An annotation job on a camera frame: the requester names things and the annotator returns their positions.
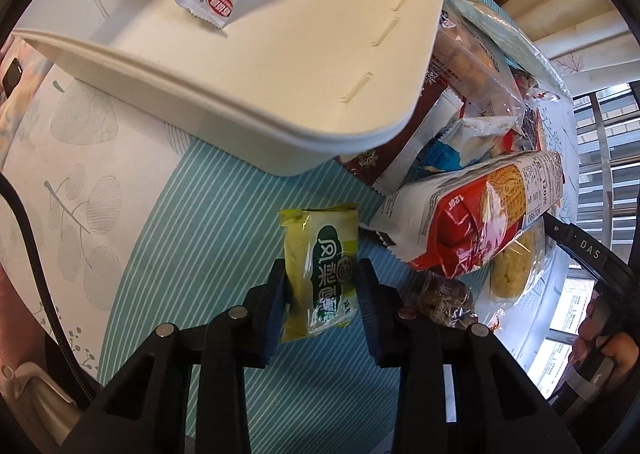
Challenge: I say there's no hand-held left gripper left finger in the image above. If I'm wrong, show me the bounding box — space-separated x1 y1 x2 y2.
59 258 289 454

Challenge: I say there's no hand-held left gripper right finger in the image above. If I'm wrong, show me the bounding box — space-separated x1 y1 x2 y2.
356 258 583 454

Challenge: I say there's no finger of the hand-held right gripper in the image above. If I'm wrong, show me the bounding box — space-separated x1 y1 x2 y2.
542 215 608 282

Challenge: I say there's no green snack packet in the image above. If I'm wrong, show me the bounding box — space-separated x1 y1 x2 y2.
278 204 361 345

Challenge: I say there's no large printed biscuit packet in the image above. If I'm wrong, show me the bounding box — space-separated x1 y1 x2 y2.
370 150 565 279

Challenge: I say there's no brown snowflake snack packet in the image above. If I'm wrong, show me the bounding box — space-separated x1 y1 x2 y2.
334 84 466 195

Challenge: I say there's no light blue bread packet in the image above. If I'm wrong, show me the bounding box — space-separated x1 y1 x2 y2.
445 0 571 99

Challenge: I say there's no white plastic bin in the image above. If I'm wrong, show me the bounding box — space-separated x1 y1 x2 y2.
11 0 458 177

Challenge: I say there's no person's right hand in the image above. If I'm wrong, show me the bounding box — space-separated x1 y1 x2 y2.
567 299 640 375

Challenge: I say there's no clear-wrapped yellow noodle cake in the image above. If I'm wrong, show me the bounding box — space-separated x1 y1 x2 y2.
487 224 556 305

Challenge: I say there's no clear packet of brown nuts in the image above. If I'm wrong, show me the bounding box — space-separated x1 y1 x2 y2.
400 271 476 329

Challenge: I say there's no window grille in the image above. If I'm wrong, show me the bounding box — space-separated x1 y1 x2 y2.
550 78 640 360

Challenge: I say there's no printed teal white tablecloth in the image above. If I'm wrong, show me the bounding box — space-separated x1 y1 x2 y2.
0 0 583 435

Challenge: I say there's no white blue snack packet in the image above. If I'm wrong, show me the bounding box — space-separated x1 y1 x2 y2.
410 116 521 179

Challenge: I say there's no clear bag of buns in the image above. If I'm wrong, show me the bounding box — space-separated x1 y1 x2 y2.
432 8 521 115

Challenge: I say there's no black cable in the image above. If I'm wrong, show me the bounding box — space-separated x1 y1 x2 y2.
0 174 103 410

